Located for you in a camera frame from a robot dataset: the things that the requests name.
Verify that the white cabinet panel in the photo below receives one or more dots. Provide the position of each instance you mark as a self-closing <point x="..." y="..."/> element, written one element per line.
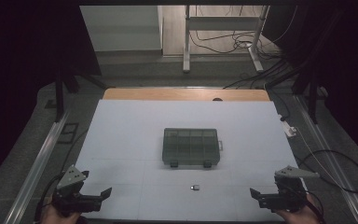
<point x="121" y="28"/>

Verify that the black curtain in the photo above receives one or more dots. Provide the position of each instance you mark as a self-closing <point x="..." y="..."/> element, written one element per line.
<point x="348" y="62"/>
<point x="28" y="62"/>

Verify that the black metal stand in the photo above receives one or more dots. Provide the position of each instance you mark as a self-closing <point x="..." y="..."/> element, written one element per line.
<point x="59" y="99"/>
<point x="313" y="99"/>

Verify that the person's left hand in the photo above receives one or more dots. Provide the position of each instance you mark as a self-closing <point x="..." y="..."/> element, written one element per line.
<point x="54" y="217"/>

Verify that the grey transparent compartment box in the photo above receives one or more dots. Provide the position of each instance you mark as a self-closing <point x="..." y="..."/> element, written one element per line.
<point x="191" y="146"/>

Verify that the dark floor socket plate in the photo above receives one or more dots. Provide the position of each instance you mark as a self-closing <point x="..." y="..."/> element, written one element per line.
<point x="68" y="133"/>

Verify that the aluminium floor rail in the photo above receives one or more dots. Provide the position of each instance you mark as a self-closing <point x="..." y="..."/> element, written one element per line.
<point x="34" y="177"/>
<point x="329" y="149"/>

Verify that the white metal desk frame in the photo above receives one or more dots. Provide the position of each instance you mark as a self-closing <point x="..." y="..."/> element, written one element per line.
<point x="223" y="23"/>

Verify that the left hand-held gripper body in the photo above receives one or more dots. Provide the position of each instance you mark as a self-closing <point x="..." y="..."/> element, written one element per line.
<point x="74" y="202"/>

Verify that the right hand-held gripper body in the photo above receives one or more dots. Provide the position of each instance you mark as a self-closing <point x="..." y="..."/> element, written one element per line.
<point x="286" y="197"/>

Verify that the person's right hand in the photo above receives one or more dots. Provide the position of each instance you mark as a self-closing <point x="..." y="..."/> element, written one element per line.
<point x="301" y="217"/>

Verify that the black round table grommet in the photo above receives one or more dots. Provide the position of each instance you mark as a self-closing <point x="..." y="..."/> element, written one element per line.
<point x="217" y="99"/>

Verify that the small grey adapter plug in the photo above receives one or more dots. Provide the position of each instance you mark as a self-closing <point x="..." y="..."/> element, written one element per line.
<point x="195" y="187"/>

